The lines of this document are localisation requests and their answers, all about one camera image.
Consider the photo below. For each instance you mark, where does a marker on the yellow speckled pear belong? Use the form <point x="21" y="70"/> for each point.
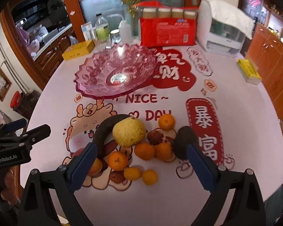
<point x="129" y="132"/>

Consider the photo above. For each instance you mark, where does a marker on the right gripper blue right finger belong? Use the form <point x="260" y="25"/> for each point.
<point x="208" y="173"/>

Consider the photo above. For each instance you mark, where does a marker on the red container on floor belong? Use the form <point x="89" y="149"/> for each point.
<point x="16" y="100"/>

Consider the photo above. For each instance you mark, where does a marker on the overripe dark banana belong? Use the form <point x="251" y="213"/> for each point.
<point x="104" y="129"/>

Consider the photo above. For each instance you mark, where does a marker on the white blue carton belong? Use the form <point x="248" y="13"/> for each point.
<point x="88" y="31"/>

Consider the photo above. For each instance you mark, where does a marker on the red snack package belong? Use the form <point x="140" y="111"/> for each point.
<point x="163" y="26"/>

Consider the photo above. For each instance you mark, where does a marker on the pink glass fruit bowl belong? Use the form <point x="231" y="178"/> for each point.
<point x="115" y="71"/>

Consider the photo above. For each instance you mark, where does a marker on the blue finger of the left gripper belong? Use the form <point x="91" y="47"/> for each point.
<point x="13" y="126"/>

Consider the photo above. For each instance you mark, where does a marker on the white squeeze bottle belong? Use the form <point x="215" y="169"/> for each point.
<point x="125" y="32"/>

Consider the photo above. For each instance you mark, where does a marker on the left human hand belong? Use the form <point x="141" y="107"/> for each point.
<point x="8" y="193"/>

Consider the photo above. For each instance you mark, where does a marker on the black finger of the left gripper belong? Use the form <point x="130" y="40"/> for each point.
<point x="35" y="135"/>

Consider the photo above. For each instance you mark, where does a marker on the yellow flat box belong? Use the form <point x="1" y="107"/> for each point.
<point x="78" y="50"/>

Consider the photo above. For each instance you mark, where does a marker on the dark green avocado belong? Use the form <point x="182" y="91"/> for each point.
<point x="184" y="137"/>

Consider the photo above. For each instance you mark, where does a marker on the yellow sponge pack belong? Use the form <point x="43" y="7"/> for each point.
<point x="249" y="72"/>

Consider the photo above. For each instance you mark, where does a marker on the white covered appliance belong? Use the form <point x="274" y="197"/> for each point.
<point x="222" y="28"/>

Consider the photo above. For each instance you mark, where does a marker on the red yellow apple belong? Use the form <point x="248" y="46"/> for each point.
<point x="96" y="167"/>

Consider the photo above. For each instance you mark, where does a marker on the orange mandarin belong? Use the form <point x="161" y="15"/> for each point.
<point x="144" y="151"/>
<point x="118" y="161"/>
<point x="163" y="151"/>
<point x="166" y="122"/>

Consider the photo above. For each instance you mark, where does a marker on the orange mandarin top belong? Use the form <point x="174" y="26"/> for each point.
<point x="166" y="122"/>

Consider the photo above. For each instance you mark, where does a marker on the clear plastic bottle green label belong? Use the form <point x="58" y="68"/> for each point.
<point x="102" y="30"/>

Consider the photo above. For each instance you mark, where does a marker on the small glass jar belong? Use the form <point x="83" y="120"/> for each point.
<point x="115" y="36"/>

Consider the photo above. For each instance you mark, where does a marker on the small yellow kumquat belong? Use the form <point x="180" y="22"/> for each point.
<point x="149" y="177"/>
<point x="132" y="173"/>

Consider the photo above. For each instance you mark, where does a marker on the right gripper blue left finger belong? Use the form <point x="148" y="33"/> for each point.
<point x="77" y="170"/>

